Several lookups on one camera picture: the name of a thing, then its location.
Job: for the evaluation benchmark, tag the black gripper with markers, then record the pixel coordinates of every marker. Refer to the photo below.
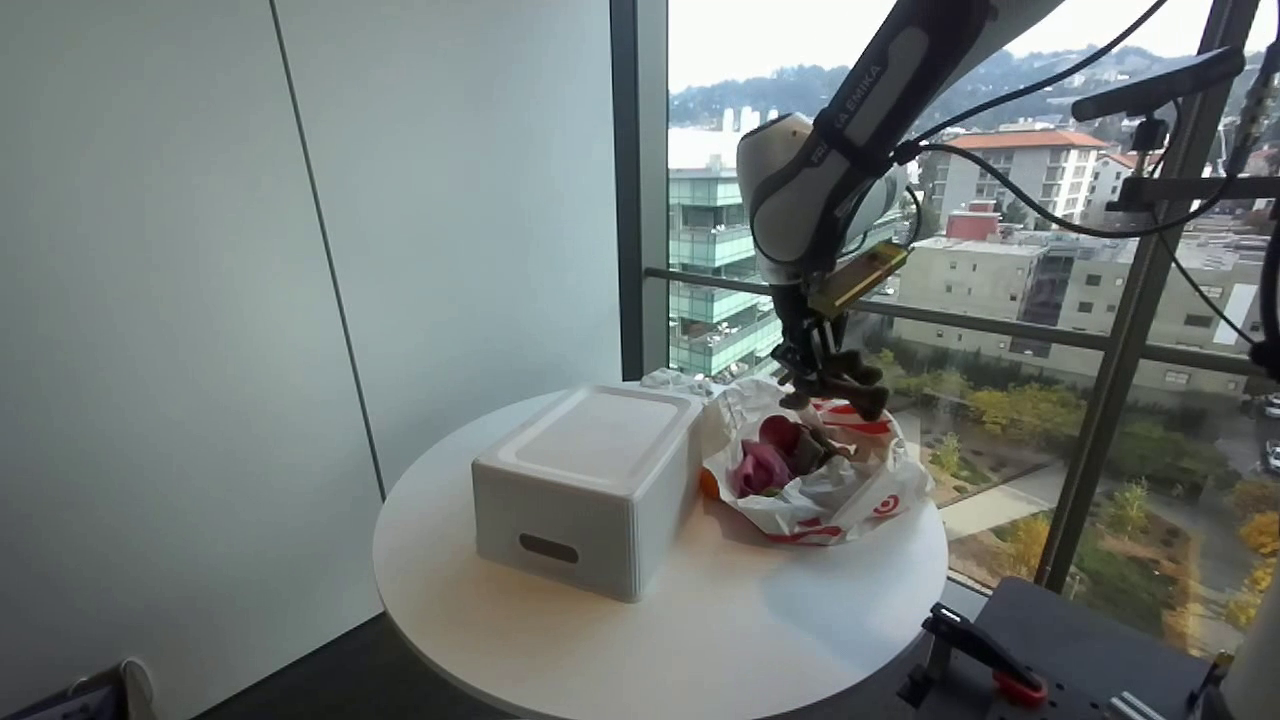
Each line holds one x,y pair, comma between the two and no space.
806,335

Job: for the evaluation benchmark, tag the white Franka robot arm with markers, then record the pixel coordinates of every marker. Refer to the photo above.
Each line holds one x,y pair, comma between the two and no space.
855,120

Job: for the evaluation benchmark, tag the white plastic bag red print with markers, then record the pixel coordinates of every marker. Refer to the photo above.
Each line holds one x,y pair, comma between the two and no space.
855,500

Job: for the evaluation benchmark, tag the white foam container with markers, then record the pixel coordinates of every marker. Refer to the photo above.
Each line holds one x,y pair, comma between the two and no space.
587,484

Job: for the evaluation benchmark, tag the dark window mullion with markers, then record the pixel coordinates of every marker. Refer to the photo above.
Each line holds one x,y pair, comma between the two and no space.
636,202

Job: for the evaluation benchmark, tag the grey slanted metal pole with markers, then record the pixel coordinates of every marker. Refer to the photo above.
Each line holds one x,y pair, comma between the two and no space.
1134,307

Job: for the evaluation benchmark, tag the black flat equipment case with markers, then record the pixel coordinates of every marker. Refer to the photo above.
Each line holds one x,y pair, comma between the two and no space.
1093,654

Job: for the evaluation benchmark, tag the grey framed panel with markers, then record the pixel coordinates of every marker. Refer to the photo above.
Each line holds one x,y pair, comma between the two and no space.
94,694

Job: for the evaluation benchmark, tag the horizontal window rail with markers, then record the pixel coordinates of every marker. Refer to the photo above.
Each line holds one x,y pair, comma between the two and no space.
1014,324

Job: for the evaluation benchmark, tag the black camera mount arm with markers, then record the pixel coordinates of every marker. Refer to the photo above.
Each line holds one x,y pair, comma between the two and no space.
1162,82

